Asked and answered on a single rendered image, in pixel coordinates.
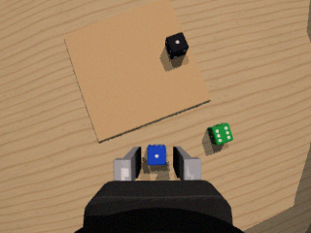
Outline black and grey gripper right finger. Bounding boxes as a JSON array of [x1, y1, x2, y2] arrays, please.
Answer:
[[173, 147, 201, 181]]

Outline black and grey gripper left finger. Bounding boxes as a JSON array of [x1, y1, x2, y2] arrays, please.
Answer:
[[114, 147, 142, 181]]

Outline tan square mat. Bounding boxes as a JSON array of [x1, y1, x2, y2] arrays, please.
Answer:
[[64, 0, 211, 142]]

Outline black die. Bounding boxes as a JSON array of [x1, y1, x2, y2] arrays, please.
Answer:
[[165, 32, 189, 59]]

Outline green die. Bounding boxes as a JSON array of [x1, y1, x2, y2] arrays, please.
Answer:
[[207, 123, 233, 146]]

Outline dark blue die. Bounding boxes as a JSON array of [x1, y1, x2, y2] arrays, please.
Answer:
[[147, 145, 166, 165]]

